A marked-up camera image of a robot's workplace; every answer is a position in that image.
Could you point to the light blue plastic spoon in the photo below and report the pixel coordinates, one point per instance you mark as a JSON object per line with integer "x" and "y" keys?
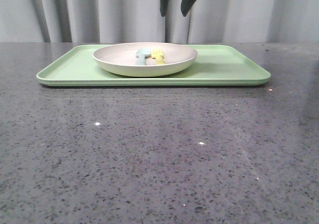
{"x": 142, "y": 54}

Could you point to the light green plastic tray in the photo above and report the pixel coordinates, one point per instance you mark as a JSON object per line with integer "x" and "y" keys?
{"x": 216, "y": 65}

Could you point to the grey pleated curtain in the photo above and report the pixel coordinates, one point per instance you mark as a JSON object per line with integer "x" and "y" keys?
{"x": 117, "y": 21}

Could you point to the yellow plastic fork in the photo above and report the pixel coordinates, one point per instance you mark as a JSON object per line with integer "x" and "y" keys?
{"x": 158, "y": 55}

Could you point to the beige round plate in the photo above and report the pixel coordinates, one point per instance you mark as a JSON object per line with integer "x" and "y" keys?
{"x": 121, "y": 59}

